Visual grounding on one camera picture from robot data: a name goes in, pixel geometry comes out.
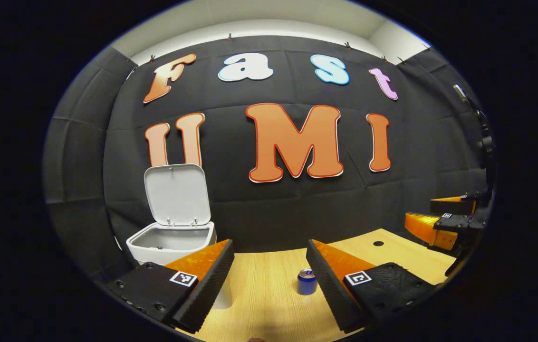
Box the blue pop can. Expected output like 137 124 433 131
297 268 318 295

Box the black backdrop cloth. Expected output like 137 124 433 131
43 34 497 281

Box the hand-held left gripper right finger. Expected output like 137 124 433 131
306 239 436 333

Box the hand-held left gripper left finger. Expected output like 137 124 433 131
105 239 235 333

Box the wooden desktop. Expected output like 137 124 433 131
176 228 457 342

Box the white desktop garbage bin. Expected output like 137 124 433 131
126 164 234 310

